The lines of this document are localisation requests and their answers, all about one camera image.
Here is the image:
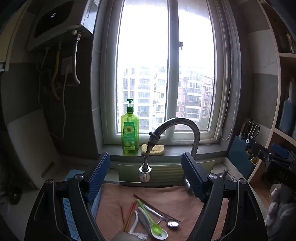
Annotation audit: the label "blue knife block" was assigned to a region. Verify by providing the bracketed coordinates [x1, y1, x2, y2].
[227, 136, 256, 179]

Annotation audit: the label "blue plastic drain basket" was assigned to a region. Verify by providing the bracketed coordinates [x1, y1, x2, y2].
[63, 169, 105, 223]

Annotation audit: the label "window frame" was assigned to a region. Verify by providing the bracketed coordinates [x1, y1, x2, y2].
[98, 1, 236, 146]

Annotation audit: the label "chrome kitchen faucet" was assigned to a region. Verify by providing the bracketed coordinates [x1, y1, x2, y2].
[138, 118, 200, 182]

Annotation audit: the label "kitchen scissors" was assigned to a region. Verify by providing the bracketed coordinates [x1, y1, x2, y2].
[245, 120, 260, 144]

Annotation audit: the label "dark curved red chopstick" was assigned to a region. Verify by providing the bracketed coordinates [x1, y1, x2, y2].
[133, 193, 179, 221]

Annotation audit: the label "green plastic spoon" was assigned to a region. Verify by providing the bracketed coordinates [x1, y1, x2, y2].
[137, 199, 162, 235]

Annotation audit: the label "engraved metal spoon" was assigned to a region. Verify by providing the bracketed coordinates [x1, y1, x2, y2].
[143, 204, 181, 228]

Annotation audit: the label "white charging cable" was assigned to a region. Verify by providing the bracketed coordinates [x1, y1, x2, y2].
[60, 67, 70, 140]

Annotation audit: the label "white ceramic soup spoon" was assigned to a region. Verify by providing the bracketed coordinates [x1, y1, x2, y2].
[137, 206, 169, 241]

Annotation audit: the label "pink towel mat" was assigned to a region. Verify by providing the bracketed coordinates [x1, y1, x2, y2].
[95, 182, 230, 241]

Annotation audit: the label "water heater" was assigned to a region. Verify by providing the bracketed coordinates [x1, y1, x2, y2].
[27, 1, 100, 51]

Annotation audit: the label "green dish soap bottle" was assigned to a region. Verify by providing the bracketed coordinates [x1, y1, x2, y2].
[120, 98, 139, 154]

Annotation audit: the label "red wooden chopstick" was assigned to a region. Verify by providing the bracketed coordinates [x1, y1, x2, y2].
[120, 205, 125, 225]
[122, 201, 136, 232]
[123, 201, 137, 232]

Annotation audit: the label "white cutting board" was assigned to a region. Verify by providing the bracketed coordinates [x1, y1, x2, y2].
[7, 109, 60, 188]

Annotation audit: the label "wooden shelf unit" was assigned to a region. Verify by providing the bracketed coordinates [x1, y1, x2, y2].
[247, 0, 296, 186]

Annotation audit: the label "yellow sponge cloth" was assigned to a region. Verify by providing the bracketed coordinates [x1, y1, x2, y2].
[141, 144, 165, 156]

